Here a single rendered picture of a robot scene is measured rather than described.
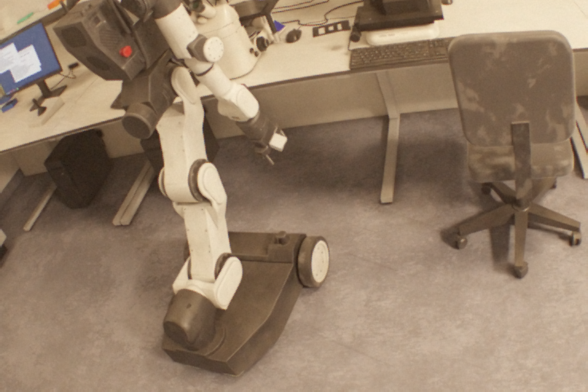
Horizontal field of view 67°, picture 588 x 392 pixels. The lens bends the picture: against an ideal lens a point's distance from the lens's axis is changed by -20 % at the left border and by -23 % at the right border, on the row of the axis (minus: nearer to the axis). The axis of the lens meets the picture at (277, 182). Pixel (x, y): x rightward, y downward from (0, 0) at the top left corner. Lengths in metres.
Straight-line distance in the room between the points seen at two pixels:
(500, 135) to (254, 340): 1.08
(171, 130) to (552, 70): 1.24
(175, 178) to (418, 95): 1.52
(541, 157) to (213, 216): 1.16
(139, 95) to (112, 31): 0.26
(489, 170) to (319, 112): 1.51
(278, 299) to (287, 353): 0.21
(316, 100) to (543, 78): 1.78
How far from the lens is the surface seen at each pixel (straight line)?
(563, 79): 1.51
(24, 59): 3.12
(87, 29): 1.49
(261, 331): 1.92
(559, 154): 1.78
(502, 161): 1.75
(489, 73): 1.48
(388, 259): 2.18
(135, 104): 1.67
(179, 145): 1.80
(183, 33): 1.50
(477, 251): 2.12
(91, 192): 3.46
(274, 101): 3.06
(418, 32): 1.95
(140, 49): 1.60
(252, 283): 2.06
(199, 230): 1.92
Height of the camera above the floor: 1.57
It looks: 35 degrees down
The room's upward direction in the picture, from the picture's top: 23 degrees counter-clockwise
